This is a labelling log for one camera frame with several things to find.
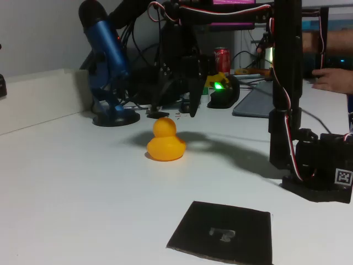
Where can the small black object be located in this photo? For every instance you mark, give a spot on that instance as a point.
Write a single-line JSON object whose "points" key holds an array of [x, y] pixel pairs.
{"points": [[2, 87]]}

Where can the black bulky device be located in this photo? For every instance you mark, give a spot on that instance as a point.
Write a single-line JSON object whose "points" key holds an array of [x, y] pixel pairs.
{"points": [[138, 91]]}

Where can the person's left hand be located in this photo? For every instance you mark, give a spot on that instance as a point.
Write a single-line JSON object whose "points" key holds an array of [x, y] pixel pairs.
{"points": [[336, 80]]}

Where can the red soda can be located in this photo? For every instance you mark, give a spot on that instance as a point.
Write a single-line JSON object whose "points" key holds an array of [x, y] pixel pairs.
{"points": [[222, 60]]}

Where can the black cardboard square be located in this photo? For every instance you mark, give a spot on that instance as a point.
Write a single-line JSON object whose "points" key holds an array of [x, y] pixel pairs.
{"points": [[198, 234]]}

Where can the person's right forearm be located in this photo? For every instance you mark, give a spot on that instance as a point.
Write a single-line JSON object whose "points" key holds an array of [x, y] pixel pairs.
{"points": [[339, 41]]}

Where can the grey keyboard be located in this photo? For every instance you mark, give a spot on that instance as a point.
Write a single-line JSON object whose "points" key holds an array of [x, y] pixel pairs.
{"points": [[253, 102]]}

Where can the black white marker tag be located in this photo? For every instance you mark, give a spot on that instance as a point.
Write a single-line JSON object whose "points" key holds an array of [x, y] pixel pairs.
{"points": [[343, 176]]}

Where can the white machine enclosure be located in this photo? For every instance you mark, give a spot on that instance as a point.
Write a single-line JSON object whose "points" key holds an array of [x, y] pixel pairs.
{"points": [[268, 41]]}

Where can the flat black plastic piece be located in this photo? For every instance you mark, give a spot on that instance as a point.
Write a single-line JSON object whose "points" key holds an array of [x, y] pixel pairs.
{"points": [[158, 114]]}

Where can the yellow rubber duck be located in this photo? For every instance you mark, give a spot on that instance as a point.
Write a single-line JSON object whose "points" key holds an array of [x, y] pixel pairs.
{"points": [[165, 146]]}

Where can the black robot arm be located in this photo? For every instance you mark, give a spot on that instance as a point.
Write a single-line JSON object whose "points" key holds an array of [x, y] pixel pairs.
{"points": [[286, 82]]}

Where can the blue desk microphone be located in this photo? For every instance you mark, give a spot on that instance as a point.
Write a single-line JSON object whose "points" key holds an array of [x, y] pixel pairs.
{"points": [[110, 55]]}

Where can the black leader arm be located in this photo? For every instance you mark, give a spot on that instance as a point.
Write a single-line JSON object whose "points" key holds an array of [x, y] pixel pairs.
{"points": [[324, 27]]}

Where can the small black cube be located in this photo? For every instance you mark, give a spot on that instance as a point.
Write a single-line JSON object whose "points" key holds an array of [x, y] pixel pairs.
{"points": [[184, 106]]}

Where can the black computer mouse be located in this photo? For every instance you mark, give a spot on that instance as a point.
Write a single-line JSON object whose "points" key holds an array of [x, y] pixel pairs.
{"points": [[223, 99]]}

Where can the yellow gripper camera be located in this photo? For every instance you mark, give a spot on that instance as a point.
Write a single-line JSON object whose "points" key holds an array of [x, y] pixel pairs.
{"points": [[218, 80]]}

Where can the monitor with pink screen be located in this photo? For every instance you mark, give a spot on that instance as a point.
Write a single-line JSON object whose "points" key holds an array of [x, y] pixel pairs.
{"points": [[237, 1]]}

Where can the white rectangular box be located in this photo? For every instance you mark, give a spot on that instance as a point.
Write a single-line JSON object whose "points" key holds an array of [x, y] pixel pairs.
{"points": [[41, 96]]}

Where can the person's right hand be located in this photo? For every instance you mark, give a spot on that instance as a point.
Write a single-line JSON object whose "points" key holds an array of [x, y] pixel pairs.
{"points": [[259, 50]]}

